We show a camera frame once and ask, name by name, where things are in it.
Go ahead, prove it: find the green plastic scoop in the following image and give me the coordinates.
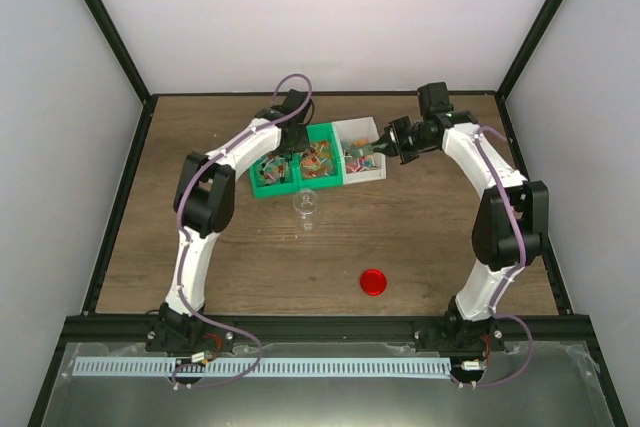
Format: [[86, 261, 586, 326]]
[[343, 143, 377, 158]]

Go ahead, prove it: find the green double candy bin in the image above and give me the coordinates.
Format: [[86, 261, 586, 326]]
[[249, 123, 344, 199]]

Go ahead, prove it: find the clear plastic jar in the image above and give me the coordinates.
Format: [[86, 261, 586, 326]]
[[292, 188, 320, 233]]

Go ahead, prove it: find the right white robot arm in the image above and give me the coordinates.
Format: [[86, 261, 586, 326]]
[[370, 82, 549, 350]]

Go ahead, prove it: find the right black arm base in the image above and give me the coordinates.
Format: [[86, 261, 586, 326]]
[[412, 311, 498, 352]]

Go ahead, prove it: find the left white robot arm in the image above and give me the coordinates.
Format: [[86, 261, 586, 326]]
[[160, 89, 312, 351]]

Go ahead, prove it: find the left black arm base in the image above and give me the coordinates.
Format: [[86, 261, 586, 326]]
[[146, 303, 235, 354]]

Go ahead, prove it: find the red jar lid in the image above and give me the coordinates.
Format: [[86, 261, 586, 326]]
[[359, 269, 388, 296]]

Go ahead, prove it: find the black aluminium front beam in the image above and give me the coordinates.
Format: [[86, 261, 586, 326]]
[[61, 314, 595, 350]]

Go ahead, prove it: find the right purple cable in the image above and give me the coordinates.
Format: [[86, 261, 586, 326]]
[[469, 126, 536, 390]]

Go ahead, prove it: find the light blue slotted rail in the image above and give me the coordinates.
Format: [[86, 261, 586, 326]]
[[71, 357, 451, 379]]

